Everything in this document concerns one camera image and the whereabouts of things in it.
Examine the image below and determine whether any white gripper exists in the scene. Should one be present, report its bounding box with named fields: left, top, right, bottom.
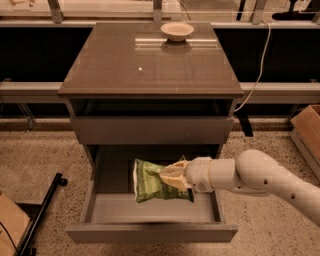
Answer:
left=160, top=157, right=213, bottom=193

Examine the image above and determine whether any green jalapeno chip bag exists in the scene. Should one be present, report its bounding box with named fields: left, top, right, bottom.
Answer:
left=133, top=159, right=194, bottom=203

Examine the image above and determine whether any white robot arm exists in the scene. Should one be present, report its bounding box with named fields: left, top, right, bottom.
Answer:
left=160, top=150, right=320, bottom=226

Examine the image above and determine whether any open grey middle drawer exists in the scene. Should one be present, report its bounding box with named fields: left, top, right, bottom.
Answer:
left=66, top=145, right=238, bottom=243

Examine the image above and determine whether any grey drawer cabinet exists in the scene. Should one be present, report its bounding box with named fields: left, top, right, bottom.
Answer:
left=57, top=22, right=244, bottom=223

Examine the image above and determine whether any closed grey top drawer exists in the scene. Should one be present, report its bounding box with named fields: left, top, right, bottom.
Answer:
left=71, top=117, right=234, bottom=145

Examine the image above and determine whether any cardboard box right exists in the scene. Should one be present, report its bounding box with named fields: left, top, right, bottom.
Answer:
left=291, top=105, right=320, bottom=179

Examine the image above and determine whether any cardboard box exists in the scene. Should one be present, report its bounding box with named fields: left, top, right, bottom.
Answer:
left=0, top=193, right=30, bottom=256
left=291, top=105, right=320, bottom=179

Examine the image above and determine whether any cream ceramic bowl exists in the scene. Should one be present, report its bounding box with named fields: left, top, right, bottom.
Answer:
left=161, top=22, right=194, bottom=42

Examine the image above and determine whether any cardboard box left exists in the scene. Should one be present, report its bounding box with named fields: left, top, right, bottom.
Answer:
left=0, top=193, right=30, bottom=256

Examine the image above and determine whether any black wheeled stand leg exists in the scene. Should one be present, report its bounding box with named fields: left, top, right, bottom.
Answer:
left=16, top=173, right=68, bottom=256

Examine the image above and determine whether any white power cable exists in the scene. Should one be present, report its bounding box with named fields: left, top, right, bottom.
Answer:
left=233, top=20, right=272, bottom=113

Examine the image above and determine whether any black cable on floor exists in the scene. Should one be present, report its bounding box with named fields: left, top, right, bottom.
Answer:
left=0, top=222, right=19, bottom=256

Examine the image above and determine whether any grey metal rail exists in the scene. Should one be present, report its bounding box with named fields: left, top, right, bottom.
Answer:
left=0, top=82, right=320, bottom=104

